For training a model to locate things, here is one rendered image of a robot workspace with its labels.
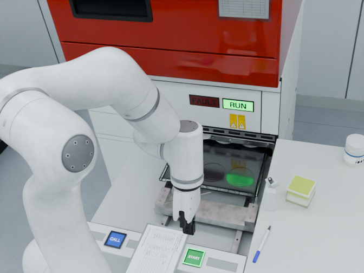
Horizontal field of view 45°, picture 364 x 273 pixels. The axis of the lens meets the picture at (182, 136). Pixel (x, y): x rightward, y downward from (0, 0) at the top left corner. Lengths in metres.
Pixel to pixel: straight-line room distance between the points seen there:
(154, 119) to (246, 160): 0.88
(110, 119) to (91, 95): 1.16
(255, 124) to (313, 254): 0.55
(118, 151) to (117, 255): 0.74
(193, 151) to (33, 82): 0.43
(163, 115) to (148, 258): 0.61
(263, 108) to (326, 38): 1.58
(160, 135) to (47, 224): 0.28
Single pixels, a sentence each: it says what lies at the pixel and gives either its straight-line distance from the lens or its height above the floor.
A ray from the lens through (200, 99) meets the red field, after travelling 1.65.
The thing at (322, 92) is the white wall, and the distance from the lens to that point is 3.36.
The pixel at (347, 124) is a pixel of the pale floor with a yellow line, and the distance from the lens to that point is 3.31.
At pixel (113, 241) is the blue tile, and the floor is 0.96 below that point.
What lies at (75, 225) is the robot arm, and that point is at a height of 1.47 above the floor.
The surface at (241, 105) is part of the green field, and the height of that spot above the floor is 1.10.
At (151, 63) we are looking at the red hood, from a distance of 1.56.
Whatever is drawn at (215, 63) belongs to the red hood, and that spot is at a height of 1.30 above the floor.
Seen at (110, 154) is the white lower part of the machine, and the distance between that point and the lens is 2.06.
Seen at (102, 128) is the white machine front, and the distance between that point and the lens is 1.96.
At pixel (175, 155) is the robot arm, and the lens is 1.04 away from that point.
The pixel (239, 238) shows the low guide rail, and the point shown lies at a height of 0.85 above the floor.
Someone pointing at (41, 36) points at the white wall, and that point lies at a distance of 3.97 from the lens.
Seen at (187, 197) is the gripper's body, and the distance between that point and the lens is 1.09.
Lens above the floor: 2.08
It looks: 41 degrees down
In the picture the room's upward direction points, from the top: 8 degrees counter-clockwise
